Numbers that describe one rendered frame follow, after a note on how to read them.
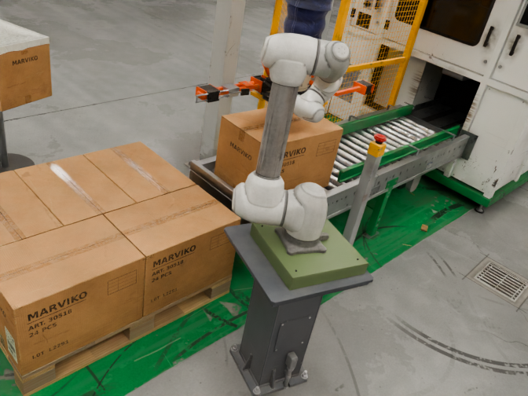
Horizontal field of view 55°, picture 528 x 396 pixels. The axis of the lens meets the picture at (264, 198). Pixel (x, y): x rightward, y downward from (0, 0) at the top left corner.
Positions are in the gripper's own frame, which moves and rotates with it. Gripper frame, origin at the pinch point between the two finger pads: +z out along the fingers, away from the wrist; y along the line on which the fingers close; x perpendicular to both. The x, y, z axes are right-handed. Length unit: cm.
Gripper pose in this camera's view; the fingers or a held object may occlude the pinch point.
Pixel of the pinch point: (259, 84)
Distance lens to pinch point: 265.6
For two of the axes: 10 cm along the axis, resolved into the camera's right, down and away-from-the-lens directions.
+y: -1.6, 8.4, 5.2
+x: 7.0, -2.7, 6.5
